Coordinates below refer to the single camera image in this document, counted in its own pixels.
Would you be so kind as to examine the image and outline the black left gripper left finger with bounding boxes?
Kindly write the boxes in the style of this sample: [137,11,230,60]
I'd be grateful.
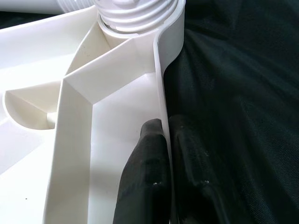
[112,118,175,224]

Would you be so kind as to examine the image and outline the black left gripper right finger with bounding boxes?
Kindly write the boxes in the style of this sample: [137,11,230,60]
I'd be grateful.
[168,113,235,224]

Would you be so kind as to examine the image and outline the white plastic children table top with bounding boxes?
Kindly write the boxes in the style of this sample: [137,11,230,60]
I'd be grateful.
[0,0,185,224]

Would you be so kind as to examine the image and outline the black tablecloth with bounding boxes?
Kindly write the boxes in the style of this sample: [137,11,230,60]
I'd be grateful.
[0,0,299,224]

